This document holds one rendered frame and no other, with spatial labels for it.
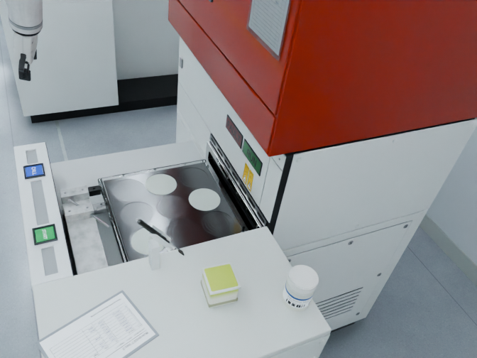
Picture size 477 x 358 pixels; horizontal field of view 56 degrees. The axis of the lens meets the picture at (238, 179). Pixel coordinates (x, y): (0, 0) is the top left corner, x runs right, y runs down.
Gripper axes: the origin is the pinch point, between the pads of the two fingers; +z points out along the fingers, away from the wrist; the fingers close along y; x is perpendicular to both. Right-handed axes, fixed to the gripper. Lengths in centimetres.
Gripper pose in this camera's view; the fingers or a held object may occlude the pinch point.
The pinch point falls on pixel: (28, 66)
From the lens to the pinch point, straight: 152.0
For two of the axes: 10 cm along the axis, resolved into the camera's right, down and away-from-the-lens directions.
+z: -3.3, 5.3, 7.8
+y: 0.5, 8.4, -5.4
